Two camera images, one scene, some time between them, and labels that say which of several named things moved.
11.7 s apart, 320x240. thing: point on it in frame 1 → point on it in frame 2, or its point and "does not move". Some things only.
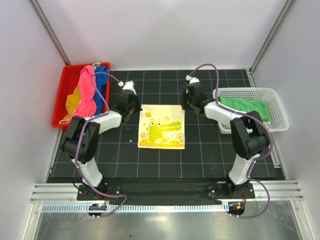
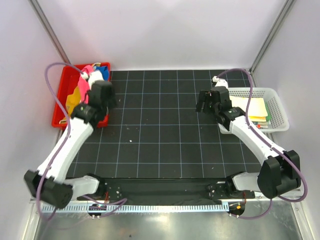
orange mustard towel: x=73 y=102 does not move
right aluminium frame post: x=285 y=11 does not move
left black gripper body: x=135 y=107 → x=110 y=102
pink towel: x=87 y=105 does not move
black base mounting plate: x=164 y=191 does not move
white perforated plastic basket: x=272 y=96 does not move
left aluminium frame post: x=37 y=8 does not move
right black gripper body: x=188 y=102 → x=210 y=96
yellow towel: x=161 y=126 → x=257 y=112
